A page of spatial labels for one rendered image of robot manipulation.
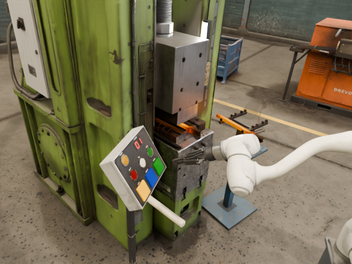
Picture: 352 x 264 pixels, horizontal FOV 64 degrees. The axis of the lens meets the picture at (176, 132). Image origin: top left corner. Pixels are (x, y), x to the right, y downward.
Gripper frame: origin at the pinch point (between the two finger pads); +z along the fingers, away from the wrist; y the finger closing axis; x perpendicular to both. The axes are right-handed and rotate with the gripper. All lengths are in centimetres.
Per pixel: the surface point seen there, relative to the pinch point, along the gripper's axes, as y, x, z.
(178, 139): 37.6, -4.8, 15.7
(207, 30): 72, 48, -20
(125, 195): -27.2, 3.8, 17.6
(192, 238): 42, -95, 49
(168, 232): 33, -78, 60
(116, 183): -27.2, 11.1, 18.5
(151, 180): -12.1, -0.4, 12.5
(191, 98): 46.3, 16.4, -1.2
